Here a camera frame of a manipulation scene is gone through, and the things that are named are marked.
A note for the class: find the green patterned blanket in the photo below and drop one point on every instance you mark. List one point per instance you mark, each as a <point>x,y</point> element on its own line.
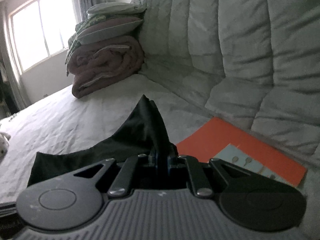
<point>75,37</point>

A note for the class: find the light grey pillow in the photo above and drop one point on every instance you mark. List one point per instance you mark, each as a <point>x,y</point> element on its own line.
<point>115,8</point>

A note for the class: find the grey quilted headboard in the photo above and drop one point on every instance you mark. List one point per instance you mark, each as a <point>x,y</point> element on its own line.
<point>237,42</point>

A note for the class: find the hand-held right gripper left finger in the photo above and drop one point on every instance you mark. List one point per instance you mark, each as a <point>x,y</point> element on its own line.
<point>155,161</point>

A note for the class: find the window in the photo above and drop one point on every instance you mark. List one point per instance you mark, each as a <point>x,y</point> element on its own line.
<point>42,27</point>

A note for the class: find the bed with grey sheet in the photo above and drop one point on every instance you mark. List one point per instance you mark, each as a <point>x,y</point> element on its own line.
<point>75,120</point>

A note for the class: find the orange book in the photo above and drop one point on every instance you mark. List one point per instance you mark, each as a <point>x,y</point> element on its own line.
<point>225,140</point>

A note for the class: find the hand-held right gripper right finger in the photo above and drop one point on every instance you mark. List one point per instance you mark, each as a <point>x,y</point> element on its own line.
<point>168,163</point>

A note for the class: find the pinkish grey pillow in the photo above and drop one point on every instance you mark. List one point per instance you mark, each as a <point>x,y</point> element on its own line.
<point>112,28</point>

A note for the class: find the black garment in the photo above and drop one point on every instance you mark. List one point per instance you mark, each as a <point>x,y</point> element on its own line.
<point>140,130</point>

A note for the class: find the white plush dog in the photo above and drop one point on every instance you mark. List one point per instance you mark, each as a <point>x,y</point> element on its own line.
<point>3,145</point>

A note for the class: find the pink folded quilt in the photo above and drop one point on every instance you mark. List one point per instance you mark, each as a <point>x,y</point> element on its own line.
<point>105,65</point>

